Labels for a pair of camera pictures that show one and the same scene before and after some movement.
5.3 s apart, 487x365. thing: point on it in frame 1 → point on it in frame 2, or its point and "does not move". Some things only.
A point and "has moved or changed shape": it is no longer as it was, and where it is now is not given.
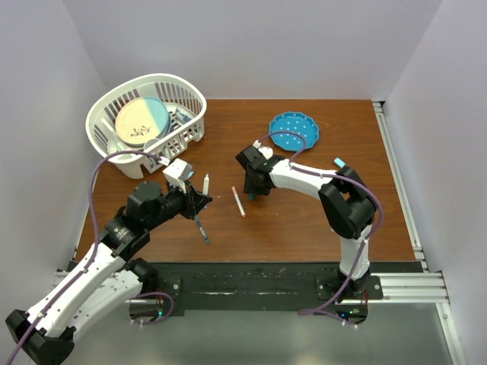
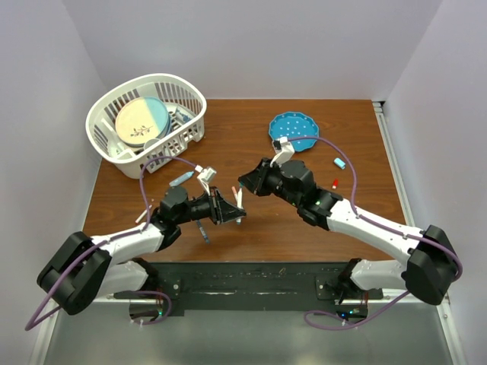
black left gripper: [193, 201] → [221, 211]
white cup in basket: [150, 142] does not move
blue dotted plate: [297, 122] does not move
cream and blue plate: [141, 119] does not move
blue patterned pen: [202, 230] does not move
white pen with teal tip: [206, 184] has moved or changed shape
